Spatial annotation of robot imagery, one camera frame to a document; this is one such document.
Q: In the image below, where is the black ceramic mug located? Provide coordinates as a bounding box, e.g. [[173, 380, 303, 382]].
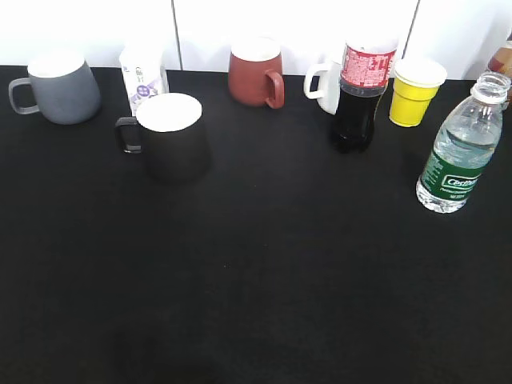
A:
[[114, 93, 211, 184]]

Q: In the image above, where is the clear water bottle green label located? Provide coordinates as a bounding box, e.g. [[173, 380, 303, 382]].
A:
[[416, 71, 511, 214]]

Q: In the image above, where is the yellow paper cup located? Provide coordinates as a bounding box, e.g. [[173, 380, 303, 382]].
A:
[[389, 58, 447, 127]]

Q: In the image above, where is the red ceramic mug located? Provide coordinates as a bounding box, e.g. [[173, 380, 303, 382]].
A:
[[228, 37, 285, 109]]

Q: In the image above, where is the white ceramic mug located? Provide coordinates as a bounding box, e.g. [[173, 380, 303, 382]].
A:
[[303, 60, 341, 115]]

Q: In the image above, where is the white purple milk carton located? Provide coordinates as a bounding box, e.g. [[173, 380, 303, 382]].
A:
[[119, 42, 170, 117]]

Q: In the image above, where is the cola bottle red label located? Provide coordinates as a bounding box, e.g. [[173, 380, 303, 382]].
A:
[[330, 36, 398, 153]]

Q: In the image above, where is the grey ceramic mug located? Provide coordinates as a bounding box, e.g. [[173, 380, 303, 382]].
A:
[[8, 50, 101, 125]]

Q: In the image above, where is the brown coffee drink bottle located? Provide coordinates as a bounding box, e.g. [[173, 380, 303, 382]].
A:
[[487, 40, 512, 78]]

